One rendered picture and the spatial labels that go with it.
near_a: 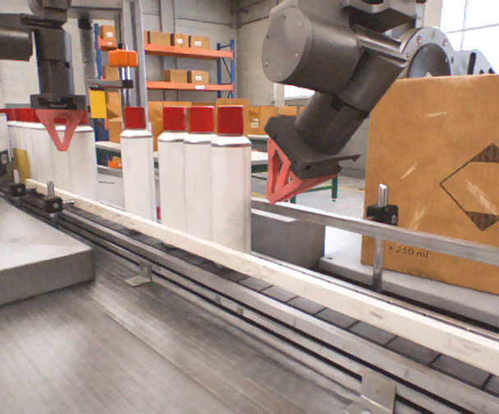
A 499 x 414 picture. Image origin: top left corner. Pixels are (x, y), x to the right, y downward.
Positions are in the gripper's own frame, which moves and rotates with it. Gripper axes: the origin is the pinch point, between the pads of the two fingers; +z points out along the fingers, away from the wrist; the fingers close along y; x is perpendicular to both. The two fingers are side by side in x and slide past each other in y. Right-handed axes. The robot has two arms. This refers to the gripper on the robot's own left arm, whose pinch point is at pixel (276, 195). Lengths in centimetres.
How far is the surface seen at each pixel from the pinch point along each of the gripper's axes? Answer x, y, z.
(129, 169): -23.1, 3.3, 18.2
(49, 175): -50, 3, 47
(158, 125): -191, -138, 158
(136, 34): -60, -15, 15
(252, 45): -600, -637, 305
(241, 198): -3.0, 1.4, 3.6
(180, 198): -11.4, 2.1, 12.6
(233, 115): -10.2, 1.6, -3.5
